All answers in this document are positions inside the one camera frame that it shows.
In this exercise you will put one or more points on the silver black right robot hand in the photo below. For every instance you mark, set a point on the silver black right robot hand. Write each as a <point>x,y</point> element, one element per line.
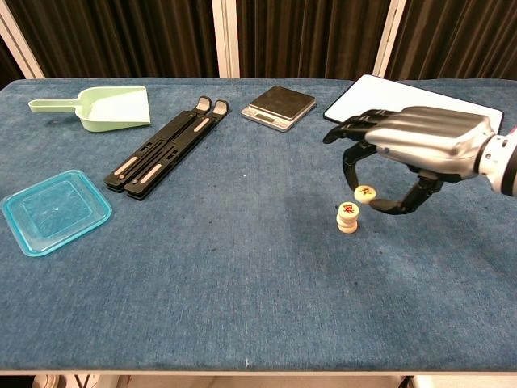
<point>428,137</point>

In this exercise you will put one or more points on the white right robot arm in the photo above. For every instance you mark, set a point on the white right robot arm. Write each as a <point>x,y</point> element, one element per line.
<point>505,165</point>

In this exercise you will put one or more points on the white board with black edge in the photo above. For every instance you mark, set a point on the white board with black edge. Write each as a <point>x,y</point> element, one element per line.
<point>404,93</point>

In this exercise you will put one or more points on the black pleated curtain panel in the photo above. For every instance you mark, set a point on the black pleated curtain panel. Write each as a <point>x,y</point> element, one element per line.
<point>121,36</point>
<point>6,64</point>
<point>311,36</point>
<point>464,36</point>

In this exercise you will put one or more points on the silver digital kitchen scale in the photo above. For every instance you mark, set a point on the silver digital kitchen scale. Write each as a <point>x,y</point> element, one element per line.
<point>282,101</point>

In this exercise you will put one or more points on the blue fabric tablecloth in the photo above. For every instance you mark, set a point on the blue fabric tablecloth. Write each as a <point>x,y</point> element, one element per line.
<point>258,262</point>

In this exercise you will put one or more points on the black folding laptop stand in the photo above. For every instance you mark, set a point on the black folding laptop stand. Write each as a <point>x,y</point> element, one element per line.
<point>161,153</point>

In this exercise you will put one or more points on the light green plastic dustpan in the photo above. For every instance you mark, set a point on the light green plastic dustpan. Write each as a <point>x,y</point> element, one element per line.
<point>109,109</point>

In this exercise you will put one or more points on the clear turquoise plastic tray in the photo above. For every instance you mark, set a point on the clear turquoise plastic tray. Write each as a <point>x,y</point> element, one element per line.
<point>56,210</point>

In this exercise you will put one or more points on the white partition frame post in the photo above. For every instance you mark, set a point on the white partition frame post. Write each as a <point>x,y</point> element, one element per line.
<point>226,40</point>
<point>389,40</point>
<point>18,44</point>

